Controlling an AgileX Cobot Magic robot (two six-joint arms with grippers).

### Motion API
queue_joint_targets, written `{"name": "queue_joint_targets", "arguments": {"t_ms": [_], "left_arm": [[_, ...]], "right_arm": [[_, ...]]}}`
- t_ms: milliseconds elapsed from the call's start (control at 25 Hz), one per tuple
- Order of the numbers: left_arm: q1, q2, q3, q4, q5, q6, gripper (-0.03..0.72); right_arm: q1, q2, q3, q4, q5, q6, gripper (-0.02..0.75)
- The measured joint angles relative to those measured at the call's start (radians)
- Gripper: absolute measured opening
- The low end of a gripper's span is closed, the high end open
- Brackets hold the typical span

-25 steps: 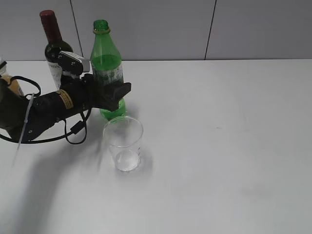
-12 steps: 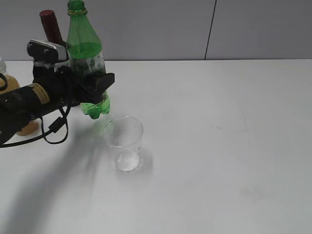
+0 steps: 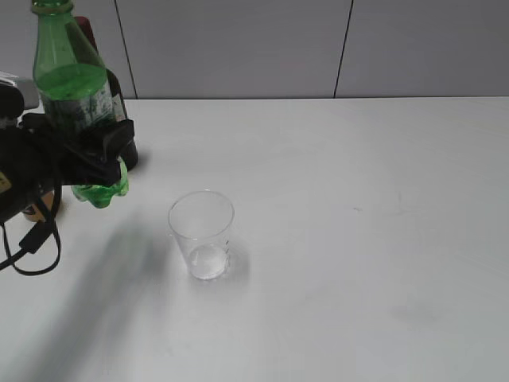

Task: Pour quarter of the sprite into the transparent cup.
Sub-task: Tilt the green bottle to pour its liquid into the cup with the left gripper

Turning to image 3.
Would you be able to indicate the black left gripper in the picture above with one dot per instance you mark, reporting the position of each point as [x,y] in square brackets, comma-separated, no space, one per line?
[33,155]

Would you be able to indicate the dark red wine bottle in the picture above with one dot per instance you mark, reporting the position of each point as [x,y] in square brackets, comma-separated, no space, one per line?
[129,152]

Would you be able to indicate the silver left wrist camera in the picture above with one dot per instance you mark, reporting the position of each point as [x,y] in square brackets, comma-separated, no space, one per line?
[25,86]

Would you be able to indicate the green sprite bottle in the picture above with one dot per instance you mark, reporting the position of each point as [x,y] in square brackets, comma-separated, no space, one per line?
[73,81]

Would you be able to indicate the transparent plastic cup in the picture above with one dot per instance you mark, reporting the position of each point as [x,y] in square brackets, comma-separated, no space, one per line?
[200,222]

